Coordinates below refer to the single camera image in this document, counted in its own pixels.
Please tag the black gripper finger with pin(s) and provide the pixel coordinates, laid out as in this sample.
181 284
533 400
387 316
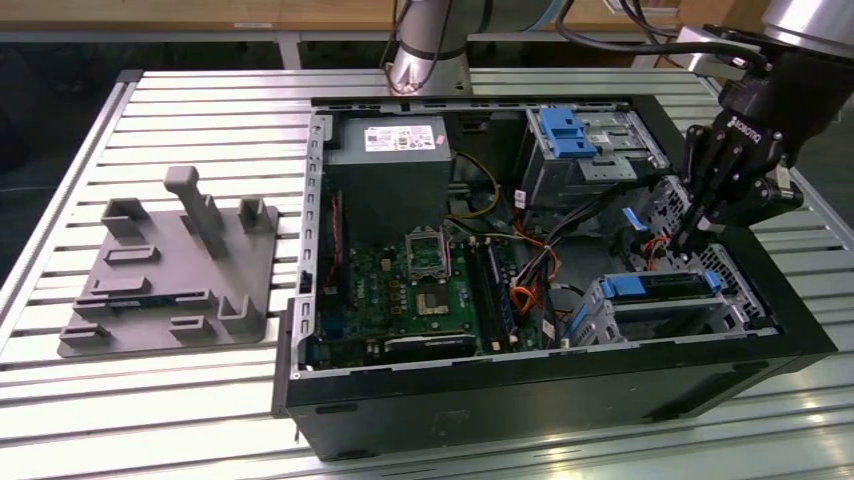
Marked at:
734 195
696 175

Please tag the hard disk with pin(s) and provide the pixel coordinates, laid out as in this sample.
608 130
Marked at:
660 286

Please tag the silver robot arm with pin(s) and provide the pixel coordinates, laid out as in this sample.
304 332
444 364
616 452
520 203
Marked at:
427 50

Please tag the metal disk bay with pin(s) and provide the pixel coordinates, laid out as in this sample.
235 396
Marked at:
590 320

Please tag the black RAM slot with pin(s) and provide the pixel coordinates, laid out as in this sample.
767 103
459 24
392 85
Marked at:
476 295
503 295

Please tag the metal optical drive cage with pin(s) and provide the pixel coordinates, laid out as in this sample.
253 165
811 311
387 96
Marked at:
607 170

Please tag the blue plastic drive latch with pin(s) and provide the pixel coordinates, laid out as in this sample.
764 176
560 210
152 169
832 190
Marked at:
567 135

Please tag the grey power supply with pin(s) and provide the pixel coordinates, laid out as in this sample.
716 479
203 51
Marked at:
393 180

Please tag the black graphics card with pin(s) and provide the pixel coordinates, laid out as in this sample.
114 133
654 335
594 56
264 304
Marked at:
427 345

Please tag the black PC case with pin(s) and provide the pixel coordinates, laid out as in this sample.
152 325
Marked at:
533 415

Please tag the green motherboard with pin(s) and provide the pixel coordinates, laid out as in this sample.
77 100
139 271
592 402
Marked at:
373 300

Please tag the brown wooden desk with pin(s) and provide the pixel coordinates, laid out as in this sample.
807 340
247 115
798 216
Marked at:
200 12

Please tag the grey parts rack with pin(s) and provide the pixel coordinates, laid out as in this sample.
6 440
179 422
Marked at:
167 280

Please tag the green RAM stick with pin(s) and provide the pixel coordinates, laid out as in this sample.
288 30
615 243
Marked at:
143 302

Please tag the black side wrist camera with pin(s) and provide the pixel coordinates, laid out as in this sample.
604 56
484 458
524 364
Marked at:
783 195

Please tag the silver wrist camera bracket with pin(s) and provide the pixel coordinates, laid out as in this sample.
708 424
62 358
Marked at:
707 55

